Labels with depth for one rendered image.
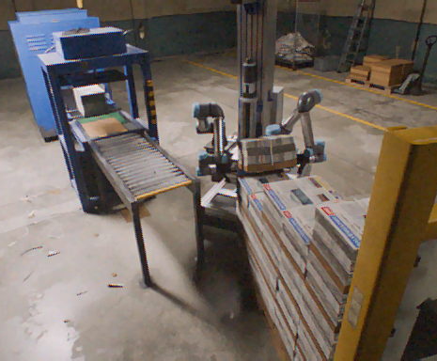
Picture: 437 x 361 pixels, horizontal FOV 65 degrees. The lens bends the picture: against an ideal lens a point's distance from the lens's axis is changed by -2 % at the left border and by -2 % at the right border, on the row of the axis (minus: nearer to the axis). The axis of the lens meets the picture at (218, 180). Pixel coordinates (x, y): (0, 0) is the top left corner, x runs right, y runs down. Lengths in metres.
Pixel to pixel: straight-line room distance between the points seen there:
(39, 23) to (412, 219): 5.44
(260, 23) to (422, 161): 2.37
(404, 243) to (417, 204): 0.10
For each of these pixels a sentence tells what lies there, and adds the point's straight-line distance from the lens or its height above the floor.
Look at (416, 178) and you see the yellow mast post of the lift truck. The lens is 0.75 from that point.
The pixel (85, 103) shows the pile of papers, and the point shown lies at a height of 0.95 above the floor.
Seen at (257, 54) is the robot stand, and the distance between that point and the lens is 3.03.
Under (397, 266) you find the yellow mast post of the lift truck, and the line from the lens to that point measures 0.88.
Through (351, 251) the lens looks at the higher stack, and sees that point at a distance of 1.33.
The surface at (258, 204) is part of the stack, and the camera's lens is 2.32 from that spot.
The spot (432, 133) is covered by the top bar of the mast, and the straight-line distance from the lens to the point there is 0.77.
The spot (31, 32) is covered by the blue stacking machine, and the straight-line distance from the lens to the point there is 5.77.
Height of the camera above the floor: 2.10
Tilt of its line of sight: 29 degrees down
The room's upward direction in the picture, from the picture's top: 2 degrees counter-clockwise
